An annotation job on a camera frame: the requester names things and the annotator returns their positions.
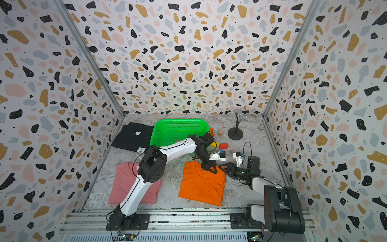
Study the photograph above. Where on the right corner aluminium post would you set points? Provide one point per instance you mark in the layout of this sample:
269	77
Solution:
293	53

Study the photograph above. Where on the left corner aluminium post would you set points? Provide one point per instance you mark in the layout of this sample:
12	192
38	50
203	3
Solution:
66	17

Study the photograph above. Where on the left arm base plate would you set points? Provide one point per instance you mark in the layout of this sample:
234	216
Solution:
128	222

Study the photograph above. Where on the corner aluminium post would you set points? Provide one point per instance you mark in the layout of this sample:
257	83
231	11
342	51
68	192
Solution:
66	17
293	53

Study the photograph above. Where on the aluminium rail frame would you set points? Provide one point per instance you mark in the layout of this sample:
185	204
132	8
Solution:
178	225

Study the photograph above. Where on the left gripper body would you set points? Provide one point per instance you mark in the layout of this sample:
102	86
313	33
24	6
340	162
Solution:
204	158

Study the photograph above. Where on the orange t-shirt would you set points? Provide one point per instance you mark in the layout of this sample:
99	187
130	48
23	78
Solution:
201	185

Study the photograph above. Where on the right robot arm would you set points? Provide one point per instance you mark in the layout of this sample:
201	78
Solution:
281	211

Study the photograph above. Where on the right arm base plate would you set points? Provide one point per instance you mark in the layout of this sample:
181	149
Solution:
243	221

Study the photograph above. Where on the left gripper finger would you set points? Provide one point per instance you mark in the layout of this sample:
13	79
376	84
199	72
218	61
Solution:
206	166
213	169

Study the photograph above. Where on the red block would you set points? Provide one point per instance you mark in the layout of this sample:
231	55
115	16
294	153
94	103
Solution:
223	146

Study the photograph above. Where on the orange arch block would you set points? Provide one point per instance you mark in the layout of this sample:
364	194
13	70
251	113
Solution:
211	132

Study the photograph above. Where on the white paper label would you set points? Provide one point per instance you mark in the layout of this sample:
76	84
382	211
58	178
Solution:
141	149

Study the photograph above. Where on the black stand with mirror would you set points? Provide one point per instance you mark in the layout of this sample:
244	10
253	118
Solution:
236	133

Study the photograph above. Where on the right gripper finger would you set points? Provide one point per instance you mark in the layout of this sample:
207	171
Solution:
230	174
226	166

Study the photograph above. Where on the black folded t-shirt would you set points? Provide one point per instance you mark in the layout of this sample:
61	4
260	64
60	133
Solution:
133	136

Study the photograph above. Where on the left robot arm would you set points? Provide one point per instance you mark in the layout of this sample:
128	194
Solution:
153	163

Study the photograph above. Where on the yellow block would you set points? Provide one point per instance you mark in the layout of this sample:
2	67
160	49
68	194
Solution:
214	144

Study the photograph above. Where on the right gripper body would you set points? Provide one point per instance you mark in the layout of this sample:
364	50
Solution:
240	173

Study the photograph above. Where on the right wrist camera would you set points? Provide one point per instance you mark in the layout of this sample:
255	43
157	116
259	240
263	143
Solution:
239	158

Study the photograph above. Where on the green plastic basket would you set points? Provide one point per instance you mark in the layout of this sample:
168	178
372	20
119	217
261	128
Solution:
175	132

